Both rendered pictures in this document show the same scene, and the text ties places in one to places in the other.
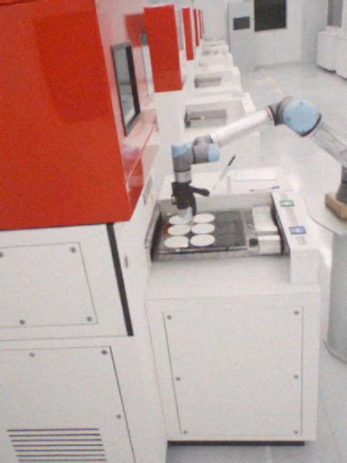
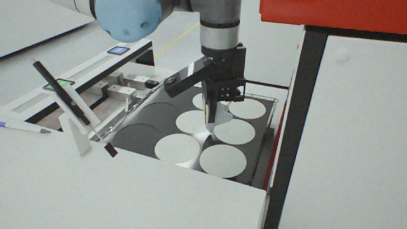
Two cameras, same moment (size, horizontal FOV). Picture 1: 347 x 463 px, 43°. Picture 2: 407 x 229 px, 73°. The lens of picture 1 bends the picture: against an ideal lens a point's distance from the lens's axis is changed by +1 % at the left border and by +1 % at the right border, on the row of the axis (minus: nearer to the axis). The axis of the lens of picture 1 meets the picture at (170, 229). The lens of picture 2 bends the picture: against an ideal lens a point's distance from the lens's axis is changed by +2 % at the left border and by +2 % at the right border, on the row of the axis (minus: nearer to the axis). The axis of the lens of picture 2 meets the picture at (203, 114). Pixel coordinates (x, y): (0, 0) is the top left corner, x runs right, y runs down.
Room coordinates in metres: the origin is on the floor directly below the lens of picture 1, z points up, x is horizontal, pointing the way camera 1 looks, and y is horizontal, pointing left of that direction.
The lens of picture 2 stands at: (2.25, 0.01, 1.31)
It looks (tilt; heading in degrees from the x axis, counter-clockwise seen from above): 35 degrees down; 193
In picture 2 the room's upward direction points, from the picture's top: straight up
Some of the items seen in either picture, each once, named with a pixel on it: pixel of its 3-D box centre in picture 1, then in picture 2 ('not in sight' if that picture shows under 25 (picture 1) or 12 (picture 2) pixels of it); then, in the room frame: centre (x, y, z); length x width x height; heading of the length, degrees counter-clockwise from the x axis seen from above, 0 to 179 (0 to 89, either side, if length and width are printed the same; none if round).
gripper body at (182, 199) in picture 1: (182, 193); (221, 72); (1.74, -0.07, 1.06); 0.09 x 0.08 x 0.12; 113
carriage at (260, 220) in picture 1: (265, 230); (107, 114); (1.69, -0.40, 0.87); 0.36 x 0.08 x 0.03; 172
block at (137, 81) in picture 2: (268, 240); (137, 81); (1.53, -0.38, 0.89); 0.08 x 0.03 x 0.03; 82
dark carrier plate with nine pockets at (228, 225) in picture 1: (202, 229); (195, 122); (1.71, -0.14, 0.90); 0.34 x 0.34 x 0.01; 82
